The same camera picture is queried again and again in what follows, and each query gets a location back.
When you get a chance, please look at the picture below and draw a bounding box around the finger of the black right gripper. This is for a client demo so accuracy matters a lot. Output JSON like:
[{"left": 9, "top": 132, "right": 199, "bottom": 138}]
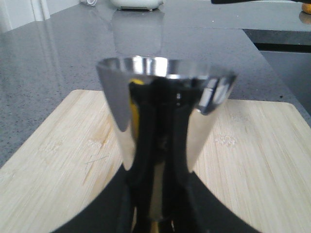
[{"left": 211, "top": 0, "right": 304, "bottom": 4}]

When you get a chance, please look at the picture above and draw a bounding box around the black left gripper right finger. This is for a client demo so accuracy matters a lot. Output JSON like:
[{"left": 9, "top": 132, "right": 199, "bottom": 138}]
[{"left": 170, "top": 169, "right": 258, "bottom": 233}]

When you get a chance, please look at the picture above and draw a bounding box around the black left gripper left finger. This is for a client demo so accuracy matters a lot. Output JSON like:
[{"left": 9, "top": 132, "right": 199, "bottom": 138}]
[{"left": 52, "top": 167, "right": 137, "bottom": 233}]

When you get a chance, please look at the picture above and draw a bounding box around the steel double jigger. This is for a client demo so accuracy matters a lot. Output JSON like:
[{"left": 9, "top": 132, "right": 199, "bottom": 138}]
[{"left": 96, "top": 56, "right": 237, "bottom": 233}]

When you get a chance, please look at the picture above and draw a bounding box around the wooden cutting board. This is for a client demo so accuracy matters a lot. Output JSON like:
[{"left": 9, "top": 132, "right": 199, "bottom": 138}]
[{"left": 0, "top": 90, "right": 311, "bottom": 233}]

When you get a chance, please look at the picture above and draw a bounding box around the orange object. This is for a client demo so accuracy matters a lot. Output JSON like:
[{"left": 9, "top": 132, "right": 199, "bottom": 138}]
[{"left": 301, "top": 3, "right": 311, "bottom": 15}]

